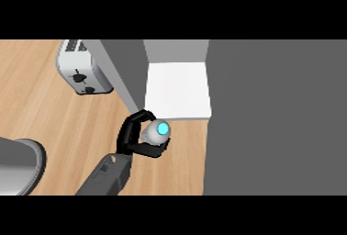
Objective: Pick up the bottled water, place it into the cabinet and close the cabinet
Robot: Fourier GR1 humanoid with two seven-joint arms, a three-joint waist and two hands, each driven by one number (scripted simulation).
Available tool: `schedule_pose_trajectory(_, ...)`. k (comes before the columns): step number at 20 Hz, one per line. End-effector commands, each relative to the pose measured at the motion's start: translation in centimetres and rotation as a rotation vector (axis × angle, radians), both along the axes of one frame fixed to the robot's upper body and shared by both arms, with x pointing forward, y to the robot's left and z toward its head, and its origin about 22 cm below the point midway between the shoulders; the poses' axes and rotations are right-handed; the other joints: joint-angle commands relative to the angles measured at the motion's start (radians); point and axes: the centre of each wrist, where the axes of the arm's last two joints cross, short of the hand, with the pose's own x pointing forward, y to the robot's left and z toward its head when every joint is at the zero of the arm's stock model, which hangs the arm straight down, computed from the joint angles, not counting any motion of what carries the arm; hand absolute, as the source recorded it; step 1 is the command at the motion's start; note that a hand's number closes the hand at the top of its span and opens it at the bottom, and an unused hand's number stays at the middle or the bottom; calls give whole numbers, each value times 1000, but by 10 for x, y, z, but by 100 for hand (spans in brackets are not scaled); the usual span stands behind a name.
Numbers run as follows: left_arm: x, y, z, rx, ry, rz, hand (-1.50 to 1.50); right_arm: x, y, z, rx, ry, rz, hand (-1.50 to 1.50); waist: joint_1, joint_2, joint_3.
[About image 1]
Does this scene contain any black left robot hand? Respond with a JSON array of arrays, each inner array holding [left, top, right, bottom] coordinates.
[[116, 109, 173, 159]]

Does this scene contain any grey cabinet with white interior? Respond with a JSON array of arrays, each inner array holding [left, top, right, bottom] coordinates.
[[82, 39, 213, 121]]

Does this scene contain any dark grey cabinet door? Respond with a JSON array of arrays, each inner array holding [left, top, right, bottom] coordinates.
[[201, 39, 347, 196]]

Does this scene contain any silver toaster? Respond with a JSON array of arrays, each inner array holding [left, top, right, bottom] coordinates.
[[57, 39, 116, 95]]

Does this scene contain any grey metal pot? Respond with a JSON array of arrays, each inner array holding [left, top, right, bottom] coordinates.
[[0, 136, 48, 196]]

